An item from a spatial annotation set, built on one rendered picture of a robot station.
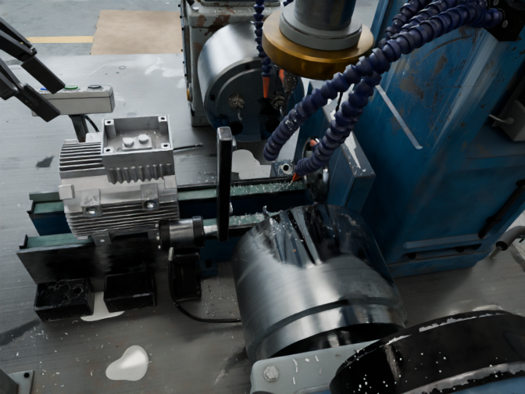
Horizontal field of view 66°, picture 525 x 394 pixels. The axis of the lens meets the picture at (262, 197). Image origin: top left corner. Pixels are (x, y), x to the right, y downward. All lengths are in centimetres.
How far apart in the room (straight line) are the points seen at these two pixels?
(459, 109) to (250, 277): 40
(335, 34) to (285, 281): 36
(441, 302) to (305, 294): 56
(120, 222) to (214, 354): 33
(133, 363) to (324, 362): 48
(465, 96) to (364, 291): 32
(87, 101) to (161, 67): 63
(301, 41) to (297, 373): 45
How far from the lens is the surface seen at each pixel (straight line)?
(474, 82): 67
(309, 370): 51
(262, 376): 50
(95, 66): 164
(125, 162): 75
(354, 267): 59
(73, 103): 102
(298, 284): 56
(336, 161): 80
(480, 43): 67
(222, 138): 59
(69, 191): 78
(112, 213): 79
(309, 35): 64
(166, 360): 89
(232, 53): 98
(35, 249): 92
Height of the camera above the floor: 164
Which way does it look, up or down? 48 degrees down
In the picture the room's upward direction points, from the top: 8 degrees clockwise
